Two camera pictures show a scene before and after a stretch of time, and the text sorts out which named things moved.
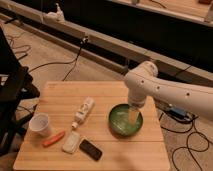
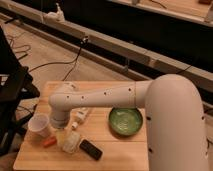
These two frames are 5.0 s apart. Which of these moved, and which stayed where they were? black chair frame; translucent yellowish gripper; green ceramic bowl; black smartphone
Moved: translucent yellowish gripper
Stayed: black smartphone; black chair frame; green ceramic bowl
